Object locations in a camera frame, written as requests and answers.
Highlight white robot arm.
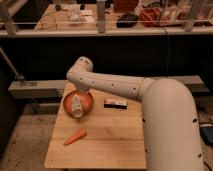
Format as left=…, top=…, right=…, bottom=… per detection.
left=66, top=57, right=204, bottom=171

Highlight orange ceramic bowl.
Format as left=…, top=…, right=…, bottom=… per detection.
left=63, top=91, right=93, bottom=119

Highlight orange carrot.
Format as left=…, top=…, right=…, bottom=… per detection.
left=63, top=130, right=87, bottom=146

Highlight grey metal beam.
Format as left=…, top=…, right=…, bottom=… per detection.
left=8, top=75, right=206, bottom=99

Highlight black and white sponge block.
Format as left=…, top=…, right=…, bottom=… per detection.
left=104, top=98, right=128, bottom=109

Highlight wooden table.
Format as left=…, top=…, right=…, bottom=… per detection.
left=44, top=90, right=146, bottom=170

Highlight metal clamp rod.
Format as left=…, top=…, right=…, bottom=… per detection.
left=0, top=46, right=38, bottom=87

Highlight black bag on workbench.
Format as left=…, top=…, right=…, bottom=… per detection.
left=116, top=13, right=139, bottom=28

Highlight black blue device on floor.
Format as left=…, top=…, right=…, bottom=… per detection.
left=200, top=126, right=213, bottom=146

